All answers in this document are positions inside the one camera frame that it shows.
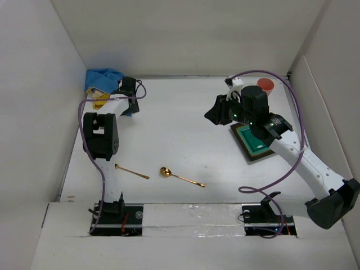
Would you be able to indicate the gold fork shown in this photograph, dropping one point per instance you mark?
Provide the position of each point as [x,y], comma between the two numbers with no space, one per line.
[130,171]

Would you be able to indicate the green square plate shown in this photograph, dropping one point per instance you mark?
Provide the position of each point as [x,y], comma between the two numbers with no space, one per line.
[253,148]

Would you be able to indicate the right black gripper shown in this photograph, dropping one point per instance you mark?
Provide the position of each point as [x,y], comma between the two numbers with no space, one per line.
[222,106]

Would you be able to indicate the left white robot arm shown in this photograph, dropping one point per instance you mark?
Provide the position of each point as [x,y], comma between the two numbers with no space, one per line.
[97,119]

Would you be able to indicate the pink plastic cup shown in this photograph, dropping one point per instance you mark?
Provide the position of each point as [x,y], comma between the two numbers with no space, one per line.
[266,84]

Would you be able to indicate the blue yellow printed cloth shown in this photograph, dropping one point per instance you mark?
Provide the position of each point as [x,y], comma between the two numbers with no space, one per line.
[101,84]

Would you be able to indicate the gold spoon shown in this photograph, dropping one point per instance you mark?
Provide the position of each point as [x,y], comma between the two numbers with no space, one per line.
[165,172]

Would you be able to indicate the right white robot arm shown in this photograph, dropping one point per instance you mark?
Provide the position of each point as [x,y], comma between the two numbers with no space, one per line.
[334,196]

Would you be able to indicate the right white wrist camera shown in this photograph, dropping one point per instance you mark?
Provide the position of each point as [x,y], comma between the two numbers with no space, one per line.
[235,86]

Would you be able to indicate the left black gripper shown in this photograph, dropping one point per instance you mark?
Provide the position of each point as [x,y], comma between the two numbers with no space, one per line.
[133,109]

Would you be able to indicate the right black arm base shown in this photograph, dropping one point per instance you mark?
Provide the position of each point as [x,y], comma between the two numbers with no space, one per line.
[259,219]

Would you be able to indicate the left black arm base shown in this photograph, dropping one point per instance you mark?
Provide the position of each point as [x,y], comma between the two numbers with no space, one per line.
[128,223]

